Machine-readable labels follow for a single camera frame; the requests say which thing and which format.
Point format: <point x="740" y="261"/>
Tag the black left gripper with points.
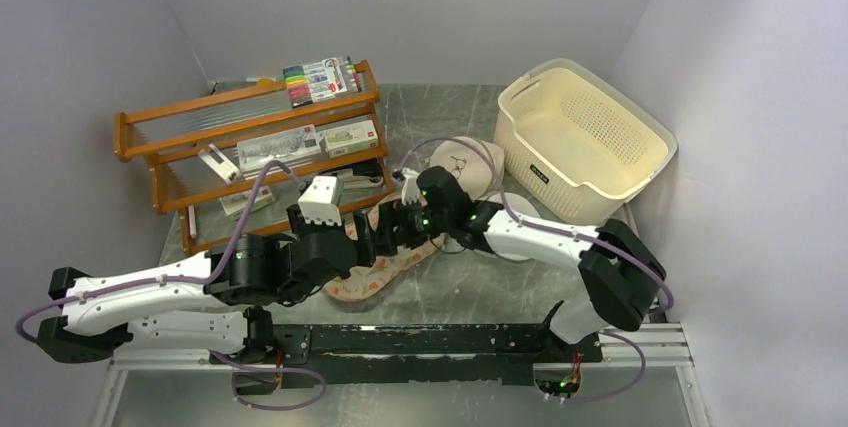
<point x="364" y="241"/>

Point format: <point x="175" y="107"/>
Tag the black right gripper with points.
<point x="391" y="215"/>

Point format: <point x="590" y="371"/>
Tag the floral mesh laundry bag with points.
<point x="364" y="282"/>

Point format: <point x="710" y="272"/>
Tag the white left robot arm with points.
<point x="215" y="299"/>

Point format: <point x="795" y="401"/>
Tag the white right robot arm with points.
<point x="621" y="277"/>

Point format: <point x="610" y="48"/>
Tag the white mesh bag beige zipper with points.
<point x="475" y="163"/>

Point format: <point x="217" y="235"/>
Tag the cream plastic laundry basket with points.
<point x="577" y="144"/>

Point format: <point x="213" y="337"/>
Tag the black white stapler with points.
<point x="358" y="178"/>

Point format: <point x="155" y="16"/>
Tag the small green staples box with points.
<point x="246" y="202"/>

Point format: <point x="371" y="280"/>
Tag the green white staples box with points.
<point x="350" y="138"/>

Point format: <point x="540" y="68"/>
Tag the grey printed flat box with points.
<point x="293" y="147"/>

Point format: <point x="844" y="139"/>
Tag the orange wooden shelf rack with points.
<point x="169" y="137"/>

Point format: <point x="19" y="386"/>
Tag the white red pen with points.
<point x="191" y="220"/>

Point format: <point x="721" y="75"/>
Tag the white clip tool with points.
<point x="219" y="163"/>

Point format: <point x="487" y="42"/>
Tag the colour marker pen pack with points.
<point x="323" y="80"/>

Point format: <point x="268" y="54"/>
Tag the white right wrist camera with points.
<point x="410" y="192"/>

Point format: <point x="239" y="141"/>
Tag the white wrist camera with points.
<point x="410" y="192"/>
<point x="319" y="203"/>

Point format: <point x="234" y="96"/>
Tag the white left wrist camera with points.
<point x="319" y="203"/>

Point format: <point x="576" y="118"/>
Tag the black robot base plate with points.
<point x="357" y="354"/>

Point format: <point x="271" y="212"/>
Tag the aluminium frame rail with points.
<point x="661" y="345"/>

